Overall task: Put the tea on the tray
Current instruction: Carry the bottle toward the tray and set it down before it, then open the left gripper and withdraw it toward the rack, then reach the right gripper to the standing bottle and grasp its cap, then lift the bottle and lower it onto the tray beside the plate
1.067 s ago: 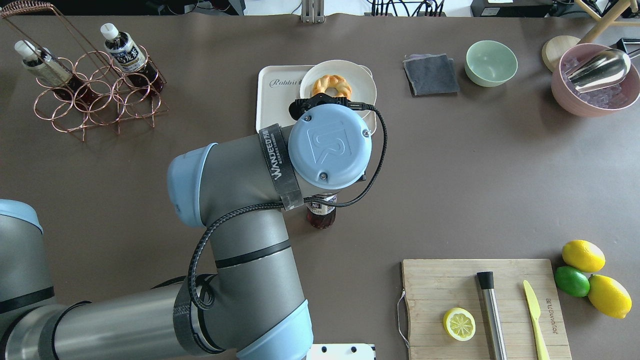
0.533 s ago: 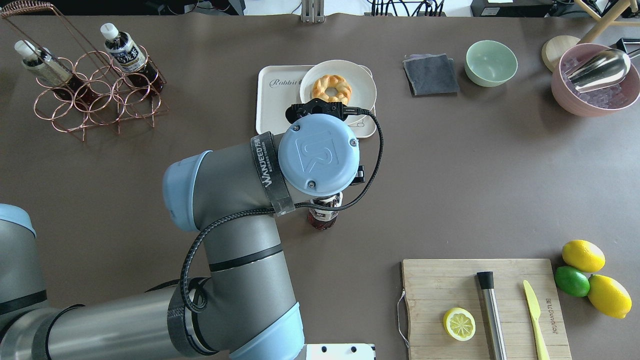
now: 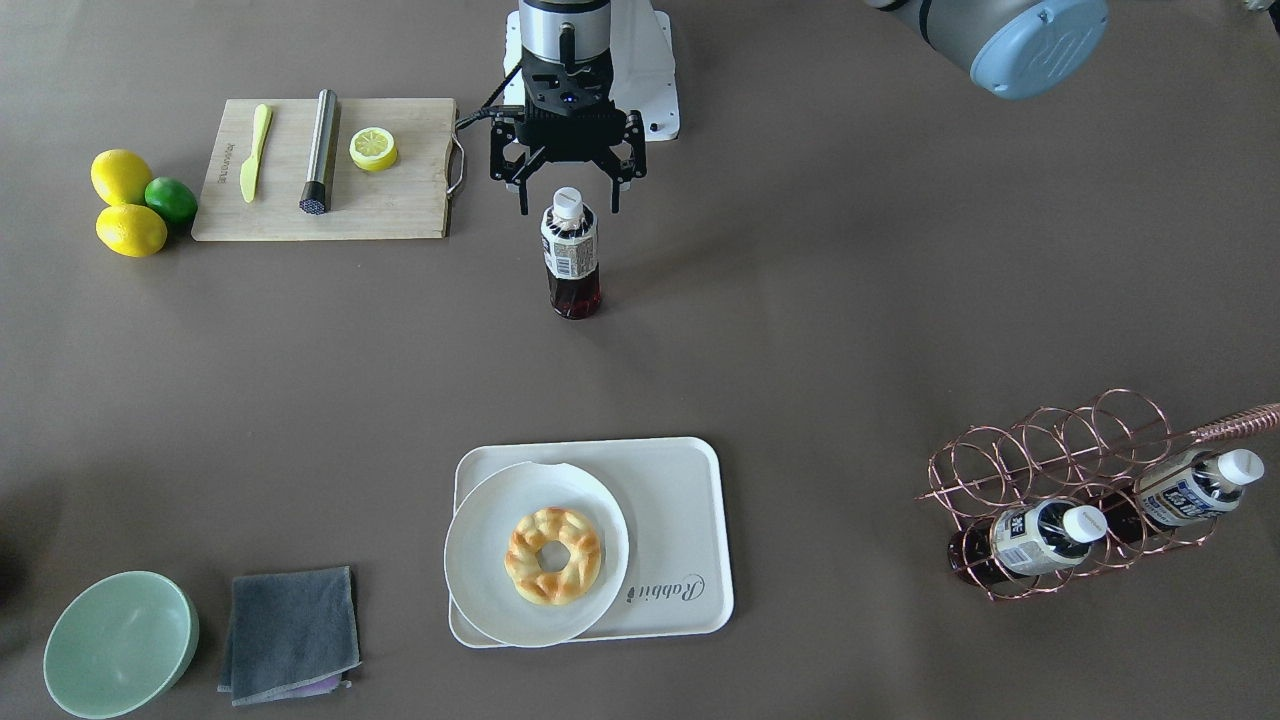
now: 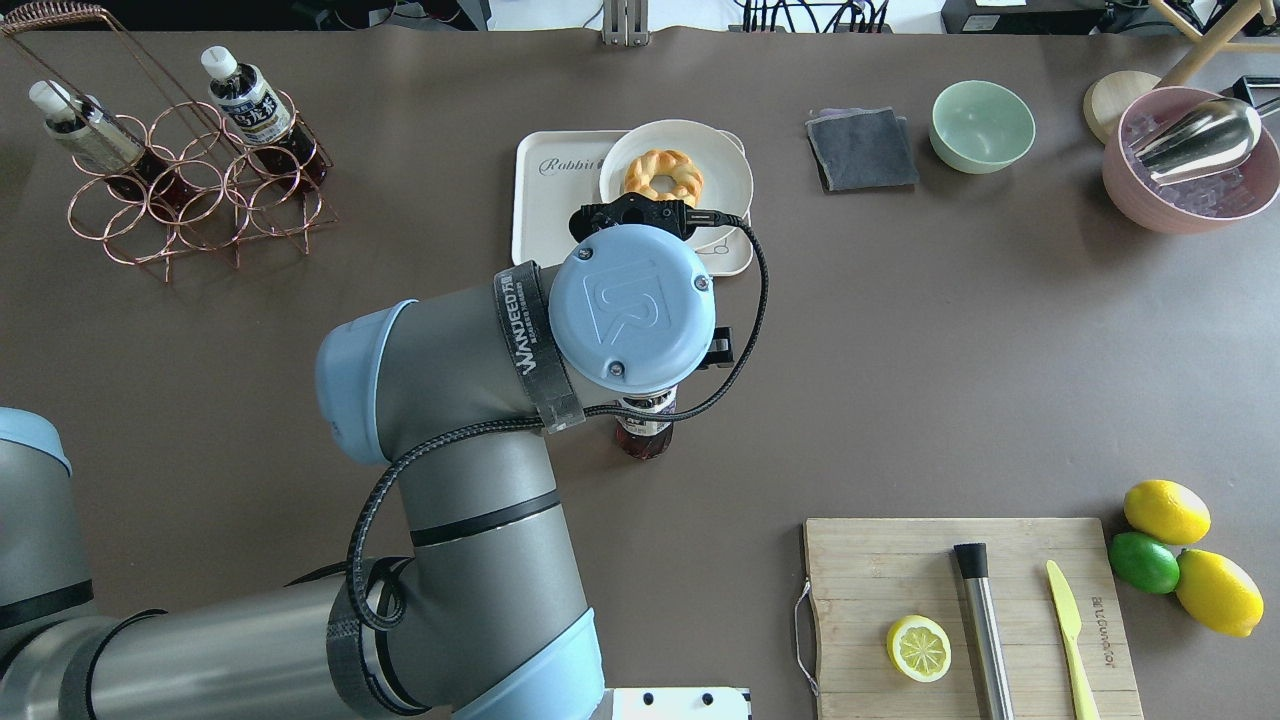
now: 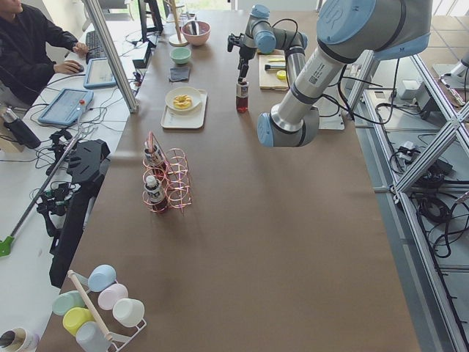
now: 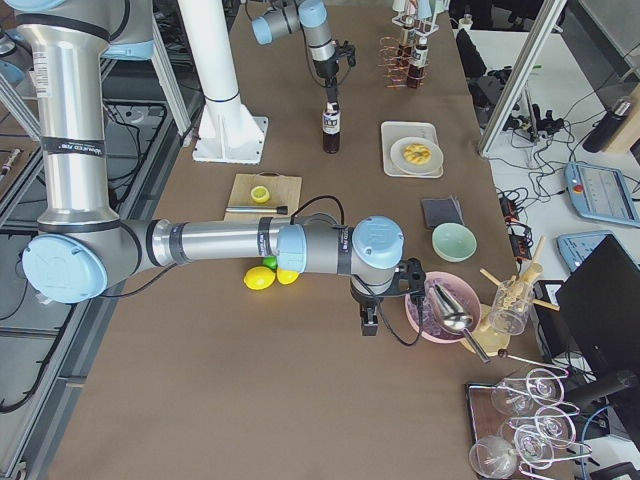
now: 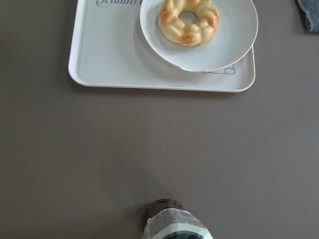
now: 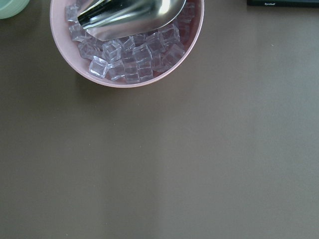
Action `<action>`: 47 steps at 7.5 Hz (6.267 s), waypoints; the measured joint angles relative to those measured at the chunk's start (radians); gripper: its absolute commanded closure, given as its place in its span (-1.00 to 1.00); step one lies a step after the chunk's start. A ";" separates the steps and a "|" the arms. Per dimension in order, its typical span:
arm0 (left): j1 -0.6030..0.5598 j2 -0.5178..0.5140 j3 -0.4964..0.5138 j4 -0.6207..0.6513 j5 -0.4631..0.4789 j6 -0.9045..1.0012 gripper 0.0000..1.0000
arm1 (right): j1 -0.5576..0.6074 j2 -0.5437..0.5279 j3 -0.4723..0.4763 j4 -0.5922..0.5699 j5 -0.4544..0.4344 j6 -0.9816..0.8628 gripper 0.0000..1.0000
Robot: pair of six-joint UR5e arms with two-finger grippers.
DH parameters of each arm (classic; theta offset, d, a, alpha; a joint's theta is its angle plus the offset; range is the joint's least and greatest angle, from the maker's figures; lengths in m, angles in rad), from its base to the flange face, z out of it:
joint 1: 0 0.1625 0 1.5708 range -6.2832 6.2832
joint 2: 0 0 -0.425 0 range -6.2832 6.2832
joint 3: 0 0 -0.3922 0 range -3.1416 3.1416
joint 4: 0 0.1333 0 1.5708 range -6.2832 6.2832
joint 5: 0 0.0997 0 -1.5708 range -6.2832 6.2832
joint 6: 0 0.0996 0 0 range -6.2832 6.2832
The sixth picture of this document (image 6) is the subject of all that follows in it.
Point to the green lime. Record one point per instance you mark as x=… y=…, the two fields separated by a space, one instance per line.
x=270 y=262

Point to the grey folded cloth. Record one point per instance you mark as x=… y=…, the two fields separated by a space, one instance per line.
x=437 y=211

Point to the white serving tray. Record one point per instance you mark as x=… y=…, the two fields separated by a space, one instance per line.
x=396 y=136

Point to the mint green bowl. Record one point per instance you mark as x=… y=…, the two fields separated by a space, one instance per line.
x=454 y=242

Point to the braided ring donut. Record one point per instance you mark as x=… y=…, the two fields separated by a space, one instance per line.
x=417 y=154

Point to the clear glass mug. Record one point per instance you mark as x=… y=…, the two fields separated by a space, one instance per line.
x=510 y=309

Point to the yellow lemon near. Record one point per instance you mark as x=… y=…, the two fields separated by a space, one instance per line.
x=259 y=278

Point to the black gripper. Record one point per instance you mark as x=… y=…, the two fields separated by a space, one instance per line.
x=365 y=300
x=327 y=69

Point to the tea bottle rack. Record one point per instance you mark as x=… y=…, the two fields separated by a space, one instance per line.
x=417 y=63
x=405 y=40

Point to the copper wire bottle rack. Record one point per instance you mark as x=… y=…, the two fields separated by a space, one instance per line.
x=394 y=76

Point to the tea bottle rack back left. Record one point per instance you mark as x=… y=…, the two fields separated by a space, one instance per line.
x=417 y=63

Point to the tea bottle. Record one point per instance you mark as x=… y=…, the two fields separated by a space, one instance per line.
x=331 y=128

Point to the tea bottle rack back right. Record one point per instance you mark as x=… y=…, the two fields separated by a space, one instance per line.
x=405 y=40

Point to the wire glass holder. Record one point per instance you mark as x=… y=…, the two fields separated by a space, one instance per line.
x=539 y=421

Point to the black framed wooden tray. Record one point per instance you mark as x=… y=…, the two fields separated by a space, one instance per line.
x=485 y=420

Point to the half lemon slice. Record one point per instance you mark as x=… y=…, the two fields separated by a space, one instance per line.
x=260 y=194

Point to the yellow lemon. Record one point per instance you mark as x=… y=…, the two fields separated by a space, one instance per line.
x=259 y=278
x=286 y=277

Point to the teach pendant tablet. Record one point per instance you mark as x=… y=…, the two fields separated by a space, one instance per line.
x=600 y=193

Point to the wooden cup stand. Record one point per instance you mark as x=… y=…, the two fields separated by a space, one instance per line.
x=530 y=275

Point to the steel muddler black tip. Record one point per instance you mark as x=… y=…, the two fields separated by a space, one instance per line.
x=274 y=210

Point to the wine glass on tray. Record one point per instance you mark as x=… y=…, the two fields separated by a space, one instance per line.
x=492 y=457

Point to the wooden cutting board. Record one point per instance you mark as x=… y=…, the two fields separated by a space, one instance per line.
x=285 y=190

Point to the white round plate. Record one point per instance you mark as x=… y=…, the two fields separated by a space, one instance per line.
x=396 y=155

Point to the pink bowl of ice cubes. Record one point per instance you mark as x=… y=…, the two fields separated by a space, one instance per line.
x=462 y=292

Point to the metal ice scoop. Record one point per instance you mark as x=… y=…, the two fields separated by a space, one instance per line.
x=454 y=318

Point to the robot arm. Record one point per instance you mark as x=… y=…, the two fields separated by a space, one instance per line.
x=311 y=18
x=84 y=247

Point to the yellow lemon far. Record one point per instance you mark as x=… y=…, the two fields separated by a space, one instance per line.
x=286 y=277

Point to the black water bottle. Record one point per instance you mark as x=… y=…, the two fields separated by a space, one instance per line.
x=604 y=131

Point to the aluminium frame post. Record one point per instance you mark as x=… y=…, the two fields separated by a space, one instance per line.
x=540 y=31

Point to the black monitor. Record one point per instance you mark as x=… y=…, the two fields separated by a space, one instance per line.
x=600 y=305

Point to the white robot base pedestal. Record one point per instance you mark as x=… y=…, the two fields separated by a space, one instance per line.
x=228 y=133

